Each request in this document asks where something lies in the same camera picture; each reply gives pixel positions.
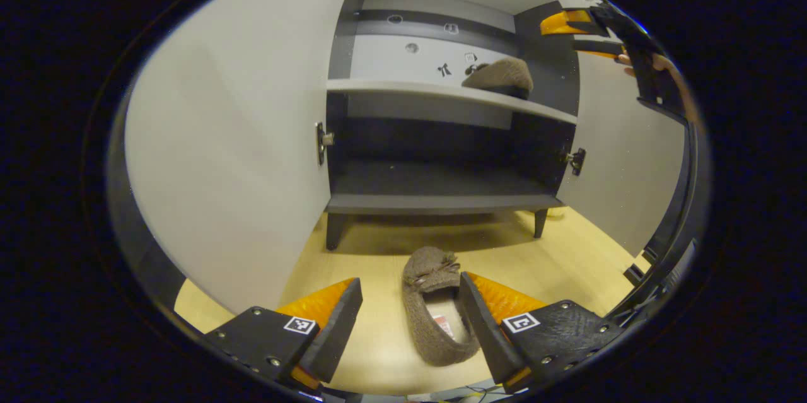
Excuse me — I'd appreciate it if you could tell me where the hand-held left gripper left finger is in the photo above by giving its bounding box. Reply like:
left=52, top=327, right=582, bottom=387
left=202, top=277, right=364, bottom=391

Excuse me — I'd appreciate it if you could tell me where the white cabinet door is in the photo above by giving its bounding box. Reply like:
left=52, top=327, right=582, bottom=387
left=123, top=0, right=373, bottom=315
left=555, top=0, right=688, bottom=257

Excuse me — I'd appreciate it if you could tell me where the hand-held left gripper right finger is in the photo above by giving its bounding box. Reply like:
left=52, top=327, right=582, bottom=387
left=457, top=272, right=625, bottom=394

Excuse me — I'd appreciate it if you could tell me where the brown fuzzy shoe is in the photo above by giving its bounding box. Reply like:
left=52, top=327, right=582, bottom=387
left=462, top=57, right=534, bottom=100
left=402, top=247, right=483, bottom=367

